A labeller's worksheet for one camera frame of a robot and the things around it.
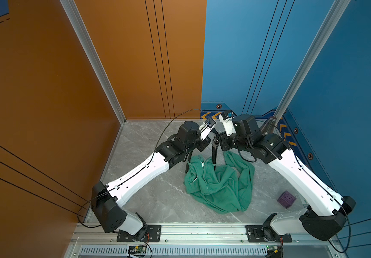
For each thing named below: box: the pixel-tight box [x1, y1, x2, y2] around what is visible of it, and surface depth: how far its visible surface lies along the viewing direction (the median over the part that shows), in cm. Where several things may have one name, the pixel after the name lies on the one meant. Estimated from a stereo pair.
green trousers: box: [183, 150, 256, 214], surface depth 79 cm
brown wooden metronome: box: [260, 116, 277, 136], surface depth 99 cm
